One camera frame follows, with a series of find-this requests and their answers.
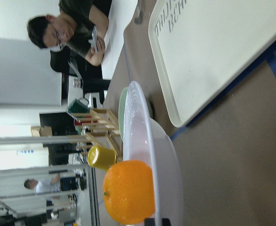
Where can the cream bear tray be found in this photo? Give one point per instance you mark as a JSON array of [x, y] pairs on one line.
[[201, 46]]

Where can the green bowl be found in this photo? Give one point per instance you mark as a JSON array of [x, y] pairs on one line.
[[122, 110]]

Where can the seated person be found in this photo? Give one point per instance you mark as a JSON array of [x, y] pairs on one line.
[[81, 26]]

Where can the orange fruit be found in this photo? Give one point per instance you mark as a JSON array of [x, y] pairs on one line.
[[128, 192]]

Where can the yellow cup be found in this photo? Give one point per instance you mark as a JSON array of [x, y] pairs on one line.
[[101, 157]]

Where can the wooden peg drying rack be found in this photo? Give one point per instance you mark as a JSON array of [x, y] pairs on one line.
[[101, 124]]

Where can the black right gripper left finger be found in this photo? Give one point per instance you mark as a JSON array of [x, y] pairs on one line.
[[149, 222]]

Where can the standing person in background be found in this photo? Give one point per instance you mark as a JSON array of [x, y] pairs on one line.
[[47, 185]]

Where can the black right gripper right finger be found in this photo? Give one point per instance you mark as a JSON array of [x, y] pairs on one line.
[[166, 222]]

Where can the dark green cup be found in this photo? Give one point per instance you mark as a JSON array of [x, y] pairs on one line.
[[78, 106]]

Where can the white round plate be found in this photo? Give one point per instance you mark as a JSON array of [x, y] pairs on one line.
[[145, 140]]

